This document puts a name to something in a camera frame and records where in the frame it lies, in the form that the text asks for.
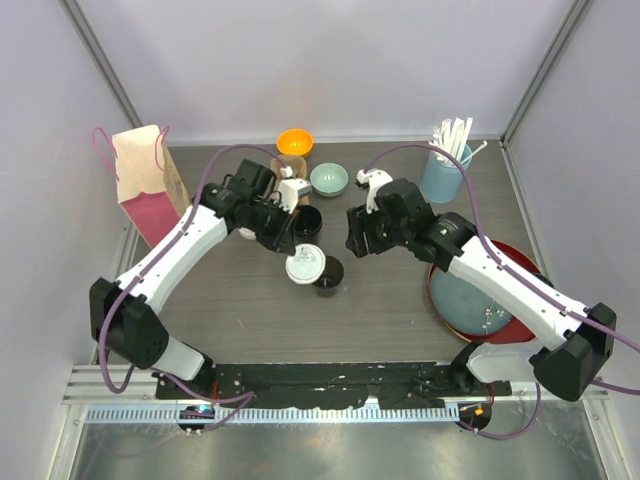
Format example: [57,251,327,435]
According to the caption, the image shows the red round tray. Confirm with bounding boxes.
[425,238,544,346]

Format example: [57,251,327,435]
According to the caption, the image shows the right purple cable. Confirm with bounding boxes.
[364,143,640,441]

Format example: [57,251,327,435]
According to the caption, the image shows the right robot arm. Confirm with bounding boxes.
[346,169,617,401]

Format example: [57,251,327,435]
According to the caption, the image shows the orange bowl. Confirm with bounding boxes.
[276,128,314,158]

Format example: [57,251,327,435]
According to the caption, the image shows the purple cable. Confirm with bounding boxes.
[97,143,296,434]
[364,143,640,441]

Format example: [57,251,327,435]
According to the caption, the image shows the black paper coffee cup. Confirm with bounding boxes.
[294,205,323,244]

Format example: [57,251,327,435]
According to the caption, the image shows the cardboard cup carrier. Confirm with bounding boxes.
[270,155,308,179]

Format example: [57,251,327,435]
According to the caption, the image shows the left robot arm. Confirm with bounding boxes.
[89,160,310,399]

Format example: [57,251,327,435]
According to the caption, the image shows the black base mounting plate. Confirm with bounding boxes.
[184,362,512,410]

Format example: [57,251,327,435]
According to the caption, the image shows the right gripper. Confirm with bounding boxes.
[346,201,412,259]

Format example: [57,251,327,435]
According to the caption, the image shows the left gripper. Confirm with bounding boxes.
[246,199,300,256]

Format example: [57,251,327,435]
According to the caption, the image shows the blue straw holder cup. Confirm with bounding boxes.
[420,151,463,204]

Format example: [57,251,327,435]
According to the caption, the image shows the white cup lid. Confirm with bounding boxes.
[285,243,326,285]
[238,227,256,240]

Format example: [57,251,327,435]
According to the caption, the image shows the blue plate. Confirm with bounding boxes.
[429,268,513,336]

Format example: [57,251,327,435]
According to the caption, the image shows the white wrapped straws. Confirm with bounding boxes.
[429,117,488,165]

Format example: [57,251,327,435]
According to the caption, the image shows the light green bowl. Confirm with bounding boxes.
[310,162,349,198]

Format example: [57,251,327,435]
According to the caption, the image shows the pink paper gift bag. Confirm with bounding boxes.
[92,125,190,248]

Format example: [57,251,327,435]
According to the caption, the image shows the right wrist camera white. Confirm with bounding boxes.
[354,168,393,215]

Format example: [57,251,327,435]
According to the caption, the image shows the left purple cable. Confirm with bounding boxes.
[97,143,296,434]

